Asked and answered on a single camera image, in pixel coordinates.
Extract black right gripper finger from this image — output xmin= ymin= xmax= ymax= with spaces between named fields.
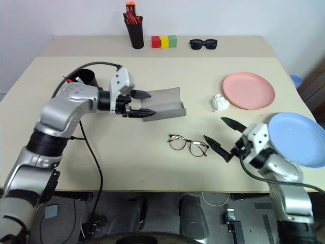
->
xmin=220 ymin=116 xmax=248 ymax=133
xmin=203 ymin=135 xmax=233 ymax=163

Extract pink plate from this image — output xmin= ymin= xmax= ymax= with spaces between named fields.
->
xmin=222 ymin=71 xmax=276 ymax=111

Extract grey glasses case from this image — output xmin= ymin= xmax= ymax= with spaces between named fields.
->
xmin=140 ymin=87 xmax=187 ymax=123

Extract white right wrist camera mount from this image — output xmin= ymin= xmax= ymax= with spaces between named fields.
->
xmin=238 ymin=123 xmax=270 ymax=163

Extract blue plate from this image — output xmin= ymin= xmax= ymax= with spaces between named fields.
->
xmin=268 ymin=112 xmax=325 ymax=169

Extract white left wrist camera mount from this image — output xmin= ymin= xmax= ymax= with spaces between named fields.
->
xmin=109 ymin=66 xmax=136 ymax=114

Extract thin-framed clear eyeglasses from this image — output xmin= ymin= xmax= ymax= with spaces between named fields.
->
xmin=167 ymin=134 xmax=210 ymax=158

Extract black sunglasses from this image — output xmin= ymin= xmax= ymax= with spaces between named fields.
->
xmin=189 ymin=38 xmax=219 ymax=51

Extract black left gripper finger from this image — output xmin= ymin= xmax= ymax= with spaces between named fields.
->
xmin=131 ymin=89 xmax=152 ymax=100
xmin=128 ymin=108 xmax=158 ymax=119

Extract white floor cable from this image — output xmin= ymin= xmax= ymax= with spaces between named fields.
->
xmin=201 ymin=192 xmax=231 ymax=207

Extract wide black cup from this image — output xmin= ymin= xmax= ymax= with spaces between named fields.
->
xmin=66 ymin=68 xmax=101 ymax=88

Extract black bracket with metal clasp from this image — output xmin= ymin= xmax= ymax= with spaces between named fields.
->
xmin=223 ymin=208 xmax=246 ymax=244

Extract dark rounded shape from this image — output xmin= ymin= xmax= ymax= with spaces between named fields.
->
xmin=179 ymin=194 xmax=212 ymax=241
xmin=111 ymin=195 xmax=148 ymax=237

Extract blue round container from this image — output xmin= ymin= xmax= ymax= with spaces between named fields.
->
xmin=289 ymin=74 xmax=303 ymax=90

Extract crumpled white paper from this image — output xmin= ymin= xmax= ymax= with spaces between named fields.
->
xmin=210 ymin=94 xmax=231 ymax=113

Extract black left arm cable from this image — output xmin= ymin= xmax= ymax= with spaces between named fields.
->
xmin=52 ymin=62 xmax=123 ymax=229

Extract tall black pen holder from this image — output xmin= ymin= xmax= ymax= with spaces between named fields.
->
xmin=124 ymin=15 xmax=145 ymax=50

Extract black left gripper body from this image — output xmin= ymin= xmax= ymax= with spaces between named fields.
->
xmin=115 ymin=90 xmax=134 ymax=118

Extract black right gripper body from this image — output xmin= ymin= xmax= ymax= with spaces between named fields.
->
xmin=230 ymin=138 xmax=252 ymax=159

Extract dark furniture piece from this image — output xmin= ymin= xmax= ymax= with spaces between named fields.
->
xmin=297 ymin=57 xmax=325 ymax=120

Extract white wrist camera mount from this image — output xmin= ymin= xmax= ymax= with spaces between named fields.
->
xmin=109 ymin=66 xmax=136 ymax=114
xmin=238 ymin=123 xmax=270 ymax=163

